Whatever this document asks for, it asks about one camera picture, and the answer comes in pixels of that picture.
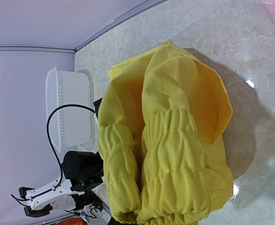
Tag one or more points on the yellow garment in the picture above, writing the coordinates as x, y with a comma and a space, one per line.
161, 123

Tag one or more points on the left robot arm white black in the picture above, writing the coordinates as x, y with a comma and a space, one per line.
80, 171

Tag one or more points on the white plastic laundry basket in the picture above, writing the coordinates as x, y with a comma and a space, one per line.
69, 126

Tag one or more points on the back aluminium frame rail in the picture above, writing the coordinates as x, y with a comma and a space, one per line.
142, 7

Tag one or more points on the left aluminium frame post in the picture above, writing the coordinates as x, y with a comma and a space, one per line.
35, 48

